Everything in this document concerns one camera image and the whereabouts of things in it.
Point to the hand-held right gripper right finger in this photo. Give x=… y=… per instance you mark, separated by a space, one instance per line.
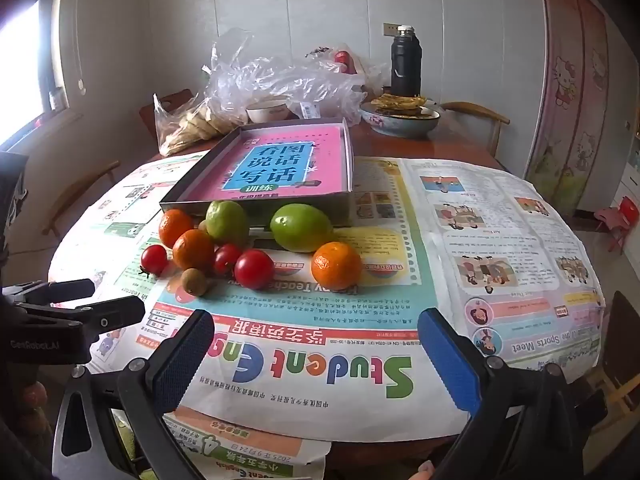
x=447 y=360

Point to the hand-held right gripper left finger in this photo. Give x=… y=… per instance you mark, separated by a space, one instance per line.
x=185 y=360

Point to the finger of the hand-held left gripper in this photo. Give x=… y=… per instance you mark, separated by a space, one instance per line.
x=55 y=291
x=107 y=316

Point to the red cherry tomato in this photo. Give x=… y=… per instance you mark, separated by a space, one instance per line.
x=225 y=257
x=255 y=269
x=153 y=259

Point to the small brown longan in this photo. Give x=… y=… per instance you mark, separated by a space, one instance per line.
x=194 y=281

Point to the large orange mandarin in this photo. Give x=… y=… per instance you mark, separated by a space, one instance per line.
x=175 y=225

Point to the green jujube fruit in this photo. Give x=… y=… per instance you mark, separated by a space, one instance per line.
x=301 y=227
x=227 y=221

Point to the small orange mandarin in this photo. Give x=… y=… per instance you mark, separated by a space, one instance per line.
x=336 y=266

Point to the shallow grey cardboard box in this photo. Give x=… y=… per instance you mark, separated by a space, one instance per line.
x=345 y=207

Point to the person's left hand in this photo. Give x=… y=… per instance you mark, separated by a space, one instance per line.
x=32 y=394

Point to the colourful student newspaper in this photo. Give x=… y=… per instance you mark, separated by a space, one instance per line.
x=350 y=340

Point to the white picture newspaper sheet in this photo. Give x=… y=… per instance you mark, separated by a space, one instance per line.
x=125 y=195

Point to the folded green header newspaper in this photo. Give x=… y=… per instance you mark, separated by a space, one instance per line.
x=260 y=460

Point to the dark wooden chair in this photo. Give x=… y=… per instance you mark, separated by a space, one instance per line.
x=622 y=340

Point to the clear bag of flatbreads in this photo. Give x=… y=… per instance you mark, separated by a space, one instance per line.
x=190 y=130

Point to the pink plastic stool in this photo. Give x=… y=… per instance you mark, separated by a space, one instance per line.
x=606 y=215

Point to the bright window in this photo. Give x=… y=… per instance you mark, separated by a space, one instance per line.
x=22 y=75

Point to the pink children's book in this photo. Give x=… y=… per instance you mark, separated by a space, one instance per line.
x=320 y=170

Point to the red plastic stool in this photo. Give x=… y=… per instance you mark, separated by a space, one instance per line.
x=627 y=210

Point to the blue floral bowl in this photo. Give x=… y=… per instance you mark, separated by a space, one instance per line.
x=400 y=126

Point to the white ceramic bowl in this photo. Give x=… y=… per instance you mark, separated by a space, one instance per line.
x=267 y=112

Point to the white cubby shelf unit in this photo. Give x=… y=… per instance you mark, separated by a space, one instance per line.
x=631 y=175

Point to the stack of fried pancakes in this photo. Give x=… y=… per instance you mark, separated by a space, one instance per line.
x=400 y=103

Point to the black thermos flask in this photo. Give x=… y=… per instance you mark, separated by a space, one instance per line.
x=406 y=65

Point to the crumpled clear plastic bag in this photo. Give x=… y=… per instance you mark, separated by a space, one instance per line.
x=300 y=85

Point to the pink cartoon curtain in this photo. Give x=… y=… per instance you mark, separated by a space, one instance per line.
x=570 y=85

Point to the red package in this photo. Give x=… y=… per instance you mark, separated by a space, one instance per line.
x=344 y=57

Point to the wall socket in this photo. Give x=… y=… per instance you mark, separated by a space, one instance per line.
x=389 y=30

